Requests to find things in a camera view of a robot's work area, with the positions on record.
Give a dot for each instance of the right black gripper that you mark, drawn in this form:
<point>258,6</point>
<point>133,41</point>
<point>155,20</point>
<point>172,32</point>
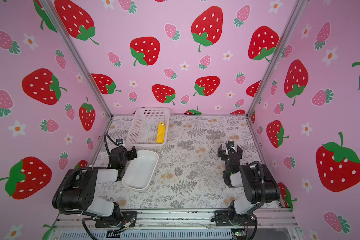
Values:
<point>220,153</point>

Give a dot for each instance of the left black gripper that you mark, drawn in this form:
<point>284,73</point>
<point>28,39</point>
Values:
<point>130,156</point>

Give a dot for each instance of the white plastic tray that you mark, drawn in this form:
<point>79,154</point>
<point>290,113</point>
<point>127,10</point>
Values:
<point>140,171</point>

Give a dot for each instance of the yellow paper napkin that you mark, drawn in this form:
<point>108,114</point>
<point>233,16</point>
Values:
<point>161,133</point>

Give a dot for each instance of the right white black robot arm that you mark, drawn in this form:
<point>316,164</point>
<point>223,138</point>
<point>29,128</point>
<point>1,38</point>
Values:
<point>254,178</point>

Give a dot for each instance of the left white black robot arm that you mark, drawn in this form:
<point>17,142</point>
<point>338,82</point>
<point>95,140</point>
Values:
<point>76,193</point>

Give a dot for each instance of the white perforated plastic basket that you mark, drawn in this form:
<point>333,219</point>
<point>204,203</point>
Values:
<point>143,132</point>

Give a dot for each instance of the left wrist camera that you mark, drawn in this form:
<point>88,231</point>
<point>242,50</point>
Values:
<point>119,142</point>

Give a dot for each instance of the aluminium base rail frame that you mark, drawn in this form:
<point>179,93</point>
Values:
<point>182,224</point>

